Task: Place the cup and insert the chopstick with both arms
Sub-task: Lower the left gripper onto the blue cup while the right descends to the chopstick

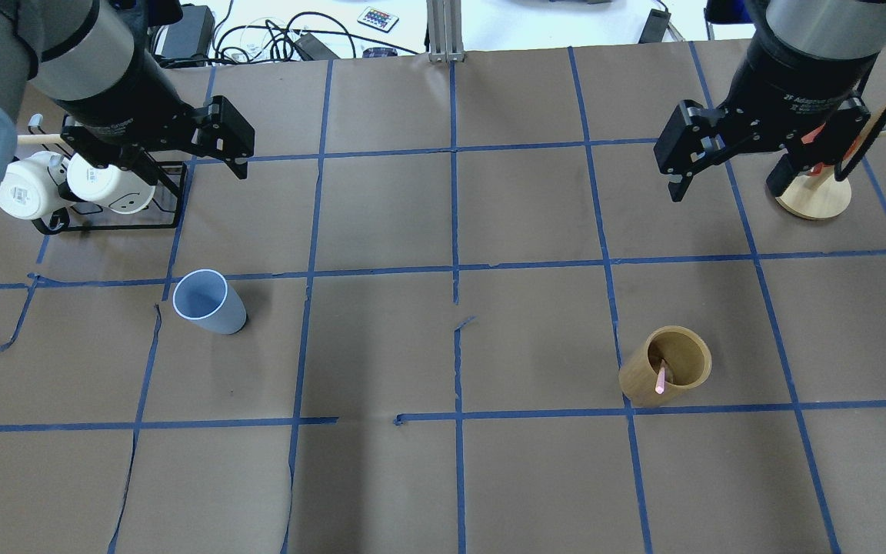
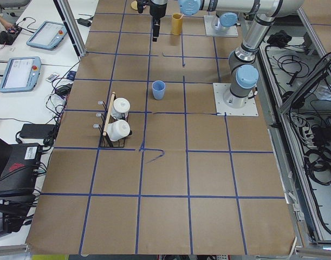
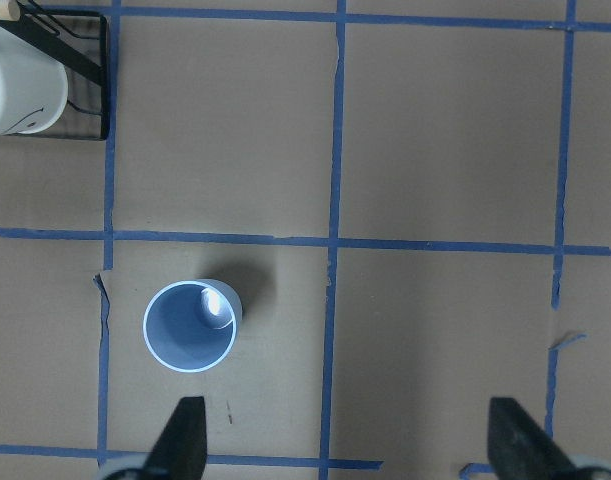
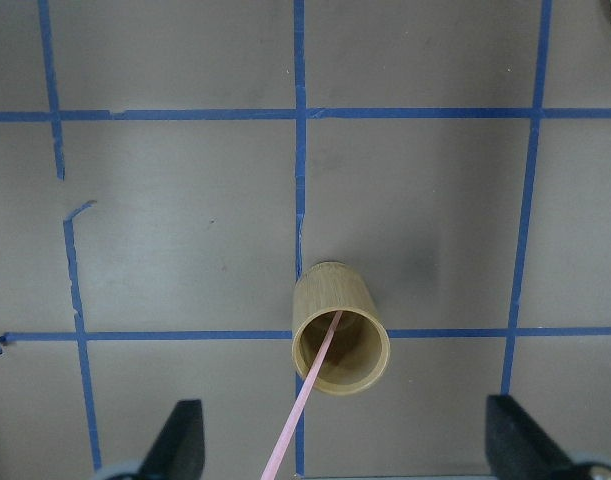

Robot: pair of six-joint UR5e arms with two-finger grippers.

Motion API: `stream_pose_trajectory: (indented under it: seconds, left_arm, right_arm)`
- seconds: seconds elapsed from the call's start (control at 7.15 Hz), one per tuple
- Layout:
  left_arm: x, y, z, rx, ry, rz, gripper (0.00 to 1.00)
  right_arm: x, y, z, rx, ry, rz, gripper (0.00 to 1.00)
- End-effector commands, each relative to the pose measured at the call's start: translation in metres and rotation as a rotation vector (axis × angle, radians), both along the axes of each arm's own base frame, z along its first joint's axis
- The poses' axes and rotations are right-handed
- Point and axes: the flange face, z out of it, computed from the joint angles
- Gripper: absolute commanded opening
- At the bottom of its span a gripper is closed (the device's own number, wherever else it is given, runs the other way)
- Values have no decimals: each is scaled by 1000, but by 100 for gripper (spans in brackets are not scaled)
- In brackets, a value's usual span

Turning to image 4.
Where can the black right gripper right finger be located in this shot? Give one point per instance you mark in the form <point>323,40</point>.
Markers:
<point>516,447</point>

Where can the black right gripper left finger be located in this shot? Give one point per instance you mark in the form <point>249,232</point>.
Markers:
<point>179,450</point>

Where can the pink chopstick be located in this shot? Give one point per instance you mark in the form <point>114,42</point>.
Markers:
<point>276,458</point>

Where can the bamboo cylinder holder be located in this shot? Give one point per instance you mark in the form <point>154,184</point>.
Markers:
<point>359,351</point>

